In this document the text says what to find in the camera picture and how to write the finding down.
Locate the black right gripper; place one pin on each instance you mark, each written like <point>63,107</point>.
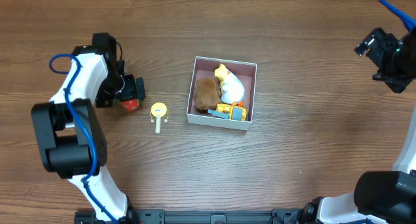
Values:
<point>379,47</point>

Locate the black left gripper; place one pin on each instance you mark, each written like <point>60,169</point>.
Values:
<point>134,88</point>

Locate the red toy ball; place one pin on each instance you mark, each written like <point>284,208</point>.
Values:
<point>131,105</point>

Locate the yellow wooden rattle drum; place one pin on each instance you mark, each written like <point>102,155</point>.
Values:
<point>159,114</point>

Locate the brown plush bear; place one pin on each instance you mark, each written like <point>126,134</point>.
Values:
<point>207,94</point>

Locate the yellow toy bulldozer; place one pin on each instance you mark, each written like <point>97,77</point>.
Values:
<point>229,112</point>

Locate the white plush duck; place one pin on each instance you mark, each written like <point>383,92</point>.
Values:
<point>232,89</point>

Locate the white box pink interior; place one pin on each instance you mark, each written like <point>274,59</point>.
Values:
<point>246,72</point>

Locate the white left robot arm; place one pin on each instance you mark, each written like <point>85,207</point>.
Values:
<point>70,139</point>

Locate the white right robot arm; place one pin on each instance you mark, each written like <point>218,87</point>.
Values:
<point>379,196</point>

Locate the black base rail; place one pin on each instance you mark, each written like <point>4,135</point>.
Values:
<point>159,216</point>

